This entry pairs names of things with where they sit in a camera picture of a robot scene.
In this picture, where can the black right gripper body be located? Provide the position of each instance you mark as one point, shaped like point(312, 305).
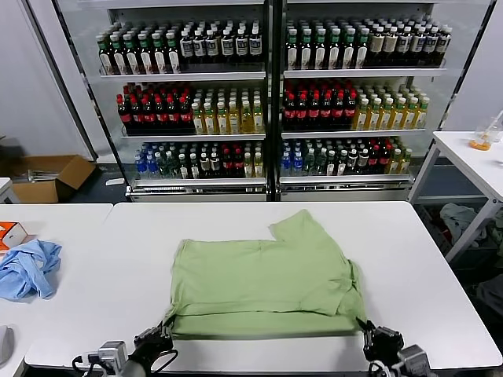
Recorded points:
point(383, 341)

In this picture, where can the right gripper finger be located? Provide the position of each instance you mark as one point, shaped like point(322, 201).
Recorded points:
point(370, 325)
point(366, 335)

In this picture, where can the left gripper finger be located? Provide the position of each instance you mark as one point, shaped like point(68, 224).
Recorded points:
point(171, 334)
point(164, 329)

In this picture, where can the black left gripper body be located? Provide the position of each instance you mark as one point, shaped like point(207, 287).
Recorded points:
point(153, 347)

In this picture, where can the light green t-shirt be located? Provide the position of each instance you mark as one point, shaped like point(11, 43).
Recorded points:
point(255, 282)

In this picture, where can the grey clothes pile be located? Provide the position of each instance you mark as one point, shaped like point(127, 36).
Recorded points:
point(460, 220)

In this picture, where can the dark cloth pile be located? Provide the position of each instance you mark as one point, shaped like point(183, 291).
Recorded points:
point(491, 294)

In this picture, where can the beverage display cooler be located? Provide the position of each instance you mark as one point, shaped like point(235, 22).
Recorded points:
point(346, 191)
point(196, 191)

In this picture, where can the crumpled light blue cloth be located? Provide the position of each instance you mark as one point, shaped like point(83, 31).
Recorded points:
point(27, 271)

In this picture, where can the grey rounded object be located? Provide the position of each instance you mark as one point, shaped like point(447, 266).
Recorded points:
point(6, 343)

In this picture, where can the small white flat object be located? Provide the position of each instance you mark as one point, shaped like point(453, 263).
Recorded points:
point(114, 182)

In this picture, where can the dark green cloth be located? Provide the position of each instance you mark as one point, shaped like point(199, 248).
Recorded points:
point(496, 228)

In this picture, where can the small dark tea bottle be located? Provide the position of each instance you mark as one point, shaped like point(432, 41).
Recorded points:
point(204, 167)
point(363, 163)
point(215, 167)
point(352, 163)

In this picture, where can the small blue water bottle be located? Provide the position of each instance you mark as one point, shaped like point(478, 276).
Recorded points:
point(286, 165)
point(298, 165)
point(151, 167)
point(140, 168)

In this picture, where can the small green water bottle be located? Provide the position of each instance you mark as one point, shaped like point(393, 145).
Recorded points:
point(172, 166)
point(162, 167)
point(310, 163)
point(321, 163)

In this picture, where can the small bottle white green label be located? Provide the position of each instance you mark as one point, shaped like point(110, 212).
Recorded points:
point(183, 167)
point(194, 167)
point(331, 165)
point(342, 164)

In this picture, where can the small red cap cola bottle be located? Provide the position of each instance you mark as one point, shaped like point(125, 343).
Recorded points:
point(385, 161)
point(238, 165)
point(374, 162)
point(227, 165)

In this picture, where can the small yellow tea bottle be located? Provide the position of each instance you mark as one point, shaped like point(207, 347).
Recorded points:
point(395, 163)
point(248, 167)
point(258, 166)
point(405, 163)

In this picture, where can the open cardboard box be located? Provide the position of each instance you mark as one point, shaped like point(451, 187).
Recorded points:
point(67, 180)

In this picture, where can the orange and white box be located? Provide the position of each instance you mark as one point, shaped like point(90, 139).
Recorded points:
point(12, 231)

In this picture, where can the white side table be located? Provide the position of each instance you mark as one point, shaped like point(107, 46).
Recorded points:
point(463, 157)

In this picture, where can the metal rods bundle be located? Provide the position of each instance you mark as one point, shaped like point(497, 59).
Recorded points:
point(39, 175)

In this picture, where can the white low stool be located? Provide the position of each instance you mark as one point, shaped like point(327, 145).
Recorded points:
point(6, 190)

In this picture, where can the glass beaker orange liquid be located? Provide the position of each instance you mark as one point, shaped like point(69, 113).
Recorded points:
point(480, 143)

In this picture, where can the white stirring stick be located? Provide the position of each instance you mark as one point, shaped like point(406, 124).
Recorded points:
point(494, 123)

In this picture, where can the dark tea bottle green cap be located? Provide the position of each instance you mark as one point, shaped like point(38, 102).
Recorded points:
point(144, 59)
point(305, 53)
point(172, 58)
point(348, 52)
point(320, 53)
point(116, 59)
point(157, 59)
point(362, 51)
point(291, 53)
point(103, 59)
point(129, 59)
point(334, 53)

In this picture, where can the dark drink bottle beige label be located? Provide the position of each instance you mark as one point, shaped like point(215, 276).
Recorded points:
point(376, 47)
point(390, 47)

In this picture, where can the dark drink bottle navy label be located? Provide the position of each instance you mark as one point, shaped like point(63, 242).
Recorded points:
point(212, 45)
point(432, 45)
point(186, 47)
point(241, 44)
point(199, 46)
point(445, 45)
point(404, 46)
point(418, 46)
point(227, 45)
point(255, 43)

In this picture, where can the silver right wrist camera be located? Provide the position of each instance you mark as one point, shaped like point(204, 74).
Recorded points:
point(412, 357)

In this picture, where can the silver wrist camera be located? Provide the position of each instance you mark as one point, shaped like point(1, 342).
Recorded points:
point(112, 355)
point(412, 357)

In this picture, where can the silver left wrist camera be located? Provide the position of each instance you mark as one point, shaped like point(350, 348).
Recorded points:
point(112, 355)

